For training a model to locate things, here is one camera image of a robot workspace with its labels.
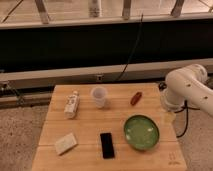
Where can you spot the red-brown sausage toy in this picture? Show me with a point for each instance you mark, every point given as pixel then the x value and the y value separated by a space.
pixel 136 98

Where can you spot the wooden cutting board table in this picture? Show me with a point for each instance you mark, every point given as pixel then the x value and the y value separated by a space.
pixel 91 121

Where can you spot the black rectangular phone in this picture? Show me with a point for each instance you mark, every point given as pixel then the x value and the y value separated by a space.
pixel 107 145

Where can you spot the beige sponge block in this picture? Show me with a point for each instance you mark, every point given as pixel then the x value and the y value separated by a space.
pixel 65 143

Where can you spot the green ceramic bowl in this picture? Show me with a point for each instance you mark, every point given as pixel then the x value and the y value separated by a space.
pixel 141 132

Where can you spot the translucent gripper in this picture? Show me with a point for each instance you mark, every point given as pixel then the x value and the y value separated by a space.
pixel 168 117

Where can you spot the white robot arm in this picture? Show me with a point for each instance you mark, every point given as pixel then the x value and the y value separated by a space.
pixel 187 84

